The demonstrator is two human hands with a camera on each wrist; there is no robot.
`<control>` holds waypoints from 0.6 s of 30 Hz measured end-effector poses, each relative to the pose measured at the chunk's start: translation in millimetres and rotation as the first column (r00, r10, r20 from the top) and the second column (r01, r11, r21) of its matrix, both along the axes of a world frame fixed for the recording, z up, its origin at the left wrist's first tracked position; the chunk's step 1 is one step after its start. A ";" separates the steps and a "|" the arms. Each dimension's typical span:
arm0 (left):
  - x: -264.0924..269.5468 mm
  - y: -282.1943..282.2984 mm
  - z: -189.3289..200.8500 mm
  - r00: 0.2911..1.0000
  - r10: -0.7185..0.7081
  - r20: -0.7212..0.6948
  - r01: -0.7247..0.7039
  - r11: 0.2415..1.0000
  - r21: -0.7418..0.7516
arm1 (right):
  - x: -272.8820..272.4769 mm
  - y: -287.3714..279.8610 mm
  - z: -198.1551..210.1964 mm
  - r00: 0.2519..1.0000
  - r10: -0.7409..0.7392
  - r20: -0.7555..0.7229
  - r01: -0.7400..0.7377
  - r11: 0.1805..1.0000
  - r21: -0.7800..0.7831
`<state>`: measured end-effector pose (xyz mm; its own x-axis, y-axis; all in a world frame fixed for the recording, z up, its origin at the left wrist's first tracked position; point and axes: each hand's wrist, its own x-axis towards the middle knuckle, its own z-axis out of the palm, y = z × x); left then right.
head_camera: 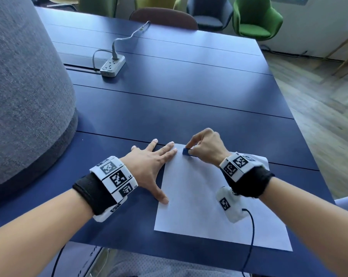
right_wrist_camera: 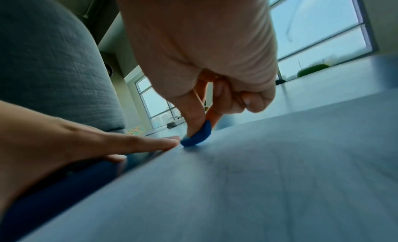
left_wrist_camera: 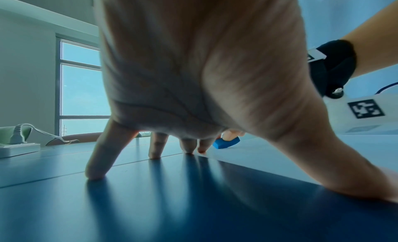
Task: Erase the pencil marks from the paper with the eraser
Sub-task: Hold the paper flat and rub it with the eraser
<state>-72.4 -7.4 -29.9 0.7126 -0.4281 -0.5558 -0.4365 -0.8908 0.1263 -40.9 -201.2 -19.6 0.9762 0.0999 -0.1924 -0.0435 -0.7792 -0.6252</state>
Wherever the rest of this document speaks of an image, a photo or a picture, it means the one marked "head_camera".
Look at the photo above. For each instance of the person's right forearm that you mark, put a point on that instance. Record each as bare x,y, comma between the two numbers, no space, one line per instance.
312,225

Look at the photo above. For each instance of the black fabric wristband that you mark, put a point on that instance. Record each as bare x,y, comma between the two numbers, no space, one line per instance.
254,181
94,193

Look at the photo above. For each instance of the person's right thumb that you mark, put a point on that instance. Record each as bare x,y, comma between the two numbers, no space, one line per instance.
195,152

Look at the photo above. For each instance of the dark blue armchair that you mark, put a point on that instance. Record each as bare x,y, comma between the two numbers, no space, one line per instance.
210,14

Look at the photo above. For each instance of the person's left hand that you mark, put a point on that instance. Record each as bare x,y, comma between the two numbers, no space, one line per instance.
146,167

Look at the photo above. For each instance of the small blue eraser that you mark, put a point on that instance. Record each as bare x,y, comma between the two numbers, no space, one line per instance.
186,152

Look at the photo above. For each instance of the wooden leg chair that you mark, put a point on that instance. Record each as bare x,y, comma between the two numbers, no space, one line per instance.
345,54

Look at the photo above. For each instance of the grey mesh shorts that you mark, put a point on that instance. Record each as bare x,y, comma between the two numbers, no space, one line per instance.
162,265

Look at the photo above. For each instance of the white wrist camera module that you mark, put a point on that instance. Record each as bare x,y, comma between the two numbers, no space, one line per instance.
230,204

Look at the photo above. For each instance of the white marker wrist tracker band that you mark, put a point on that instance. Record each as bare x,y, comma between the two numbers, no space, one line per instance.
116,178
234,167

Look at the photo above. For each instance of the person's left thumb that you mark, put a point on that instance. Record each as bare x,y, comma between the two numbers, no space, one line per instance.
161,195

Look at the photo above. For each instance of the person's left little finger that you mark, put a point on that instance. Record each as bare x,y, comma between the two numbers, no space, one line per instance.
134,148

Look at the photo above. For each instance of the white power strip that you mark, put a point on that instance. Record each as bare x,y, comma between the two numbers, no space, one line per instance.
112,66

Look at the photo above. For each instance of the yellow green chair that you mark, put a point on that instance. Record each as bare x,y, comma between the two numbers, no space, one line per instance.
156,2

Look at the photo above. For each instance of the brown chair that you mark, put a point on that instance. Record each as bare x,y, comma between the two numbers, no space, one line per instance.
165,17

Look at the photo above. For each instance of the person's right hand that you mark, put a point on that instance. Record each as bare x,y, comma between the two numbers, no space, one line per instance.
210,148

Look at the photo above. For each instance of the dark green chair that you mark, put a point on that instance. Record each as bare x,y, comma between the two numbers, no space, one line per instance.
99,5

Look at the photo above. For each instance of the bright green armchair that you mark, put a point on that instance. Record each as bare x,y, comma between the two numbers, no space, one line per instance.
256,20

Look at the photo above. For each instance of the person's left middle finger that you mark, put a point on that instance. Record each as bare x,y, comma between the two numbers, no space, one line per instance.
165,148

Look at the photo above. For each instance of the person's left forearm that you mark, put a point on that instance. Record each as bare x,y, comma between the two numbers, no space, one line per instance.
35,239

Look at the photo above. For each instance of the white paper sheet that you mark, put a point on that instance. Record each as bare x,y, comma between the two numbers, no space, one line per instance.
202,204

